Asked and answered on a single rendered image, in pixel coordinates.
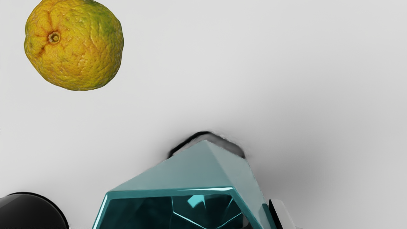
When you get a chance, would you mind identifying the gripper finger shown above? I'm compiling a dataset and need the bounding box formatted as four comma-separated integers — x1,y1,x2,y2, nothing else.
269,199,303,229

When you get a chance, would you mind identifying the black glossy round object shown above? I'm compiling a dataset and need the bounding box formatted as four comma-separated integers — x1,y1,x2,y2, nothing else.
0,192,69,229

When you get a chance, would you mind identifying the yellow-green citrus fruit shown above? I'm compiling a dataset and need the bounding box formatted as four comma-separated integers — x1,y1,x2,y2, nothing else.
24,0,124,91

